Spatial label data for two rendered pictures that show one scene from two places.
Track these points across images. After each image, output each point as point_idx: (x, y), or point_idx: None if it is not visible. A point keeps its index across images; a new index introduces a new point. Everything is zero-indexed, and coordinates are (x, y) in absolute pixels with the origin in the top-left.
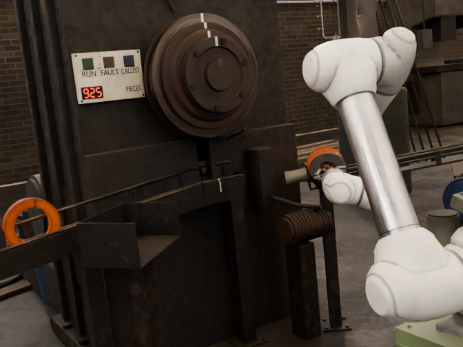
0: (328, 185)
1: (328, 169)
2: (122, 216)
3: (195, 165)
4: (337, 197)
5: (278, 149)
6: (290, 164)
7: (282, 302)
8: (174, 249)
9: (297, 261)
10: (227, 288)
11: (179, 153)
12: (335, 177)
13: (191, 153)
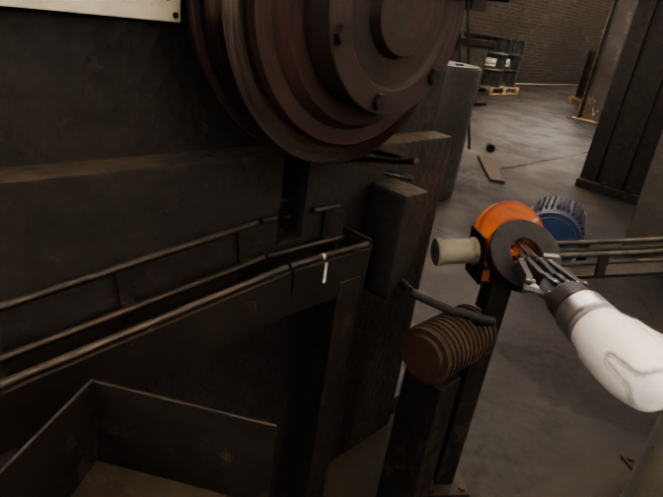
0: (626, 365)
1: (534, 259)
2: (83, 424)
3: (272, 212)
4: (648, 402)
5: (417, 183)
6: (426, 211)
7: (356, 426)
8: (199, 385)
9: (428, 409)
10: (283, 428)
11: (245, 183)
12: (646, 347)
13: (270, 184)
